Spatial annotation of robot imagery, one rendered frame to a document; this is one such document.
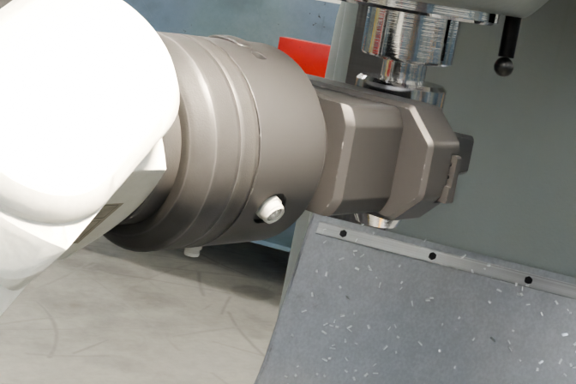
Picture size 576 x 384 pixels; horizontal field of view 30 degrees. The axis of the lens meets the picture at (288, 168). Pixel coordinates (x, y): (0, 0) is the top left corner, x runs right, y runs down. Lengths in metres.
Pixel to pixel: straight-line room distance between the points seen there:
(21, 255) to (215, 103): 0.12
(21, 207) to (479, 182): 0.67
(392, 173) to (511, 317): 0.45
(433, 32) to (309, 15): 4.52
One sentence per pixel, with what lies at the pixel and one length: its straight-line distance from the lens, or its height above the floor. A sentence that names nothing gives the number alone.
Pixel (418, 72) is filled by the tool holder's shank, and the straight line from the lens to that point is 0.55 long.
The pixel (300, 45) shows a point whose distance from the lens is 4.45.
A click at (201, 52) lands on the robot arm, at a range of 0.42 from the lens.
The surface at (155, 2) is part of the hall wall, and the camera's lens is 5.39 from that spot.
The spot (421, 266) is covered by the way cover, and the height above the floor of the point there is 1.08.
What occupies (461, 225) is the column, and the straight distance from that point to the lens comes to 0.95.
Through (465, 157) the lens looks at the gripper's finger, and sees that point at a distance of 0.57.
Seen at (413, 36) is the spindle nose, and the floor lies 1.29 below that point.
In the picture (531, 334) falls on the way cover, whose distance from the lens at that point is 0.92.
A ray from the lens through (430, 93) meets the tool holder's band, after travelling 0.54.
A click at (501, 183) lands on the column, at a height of 1.17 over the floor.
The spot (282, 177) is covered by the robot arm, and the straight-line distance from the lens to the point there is 0.43.
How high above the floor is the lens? 1.31
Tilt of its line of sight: 10 degrees down
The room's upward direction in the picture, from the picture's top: 9 degrees clockwise
